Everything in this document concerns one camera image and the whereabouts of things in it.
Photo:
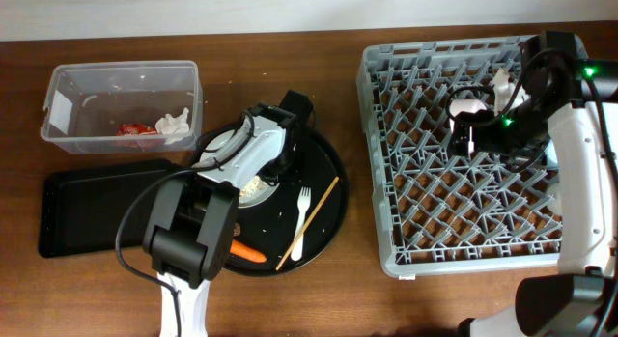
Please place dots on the cream cup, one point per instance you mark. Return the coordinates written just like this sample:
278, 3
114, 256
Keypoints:
555, 199

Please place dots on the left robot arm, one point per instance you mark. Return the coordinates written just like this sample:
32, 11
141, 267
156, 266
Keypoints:
190, 229

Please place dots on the black rectangular tray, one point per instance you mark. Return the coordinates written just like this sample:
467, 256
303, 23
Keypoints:
82, 209

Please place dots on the clear plastic bin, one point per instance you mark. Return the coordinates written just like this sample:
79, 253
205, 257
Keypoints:
86, 103

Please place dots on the orange carrot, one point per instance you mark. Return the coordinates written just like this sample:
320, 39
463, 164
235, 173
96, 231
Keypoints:
247, 253

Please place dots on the white plastic fork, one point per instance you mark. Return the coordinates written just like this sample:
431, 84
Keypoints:
303, 204

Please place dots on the white tissue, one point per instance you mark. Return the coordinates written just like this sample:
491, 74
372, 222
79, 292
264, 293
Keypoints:
173, 125

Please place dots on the red snack wrapper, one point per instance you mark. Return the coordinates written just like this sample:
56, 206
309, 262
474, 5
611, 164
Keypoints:
135, 129

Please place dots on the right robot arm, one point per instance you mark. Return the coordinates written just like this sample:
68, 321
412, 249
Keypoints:
563, 109

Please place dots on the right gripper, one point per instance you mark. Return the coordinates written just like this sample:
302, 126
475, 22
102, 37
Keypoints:
483, 139

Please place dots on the grey dishwasher rack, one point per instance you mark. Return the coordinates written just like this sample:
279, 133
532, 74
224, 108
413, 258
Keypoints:
436, 213

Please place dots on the pink bowl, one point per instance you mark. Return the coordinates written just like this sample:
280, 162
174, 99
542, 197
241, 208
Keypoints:
458, 106

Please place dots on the round black tray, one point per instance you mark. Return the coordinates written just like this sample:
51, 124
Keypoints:
270, 227

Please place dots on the blue cup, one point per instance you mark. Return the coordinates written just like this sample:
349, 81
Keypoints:
551, 160

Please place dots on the grey plate with food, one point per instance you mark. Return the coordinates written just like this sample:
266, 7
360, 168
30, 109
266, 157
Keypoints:
256, 191

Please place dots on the wooden chopstick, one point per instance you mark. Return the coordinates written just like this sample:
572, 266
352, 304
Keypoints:
307, 223

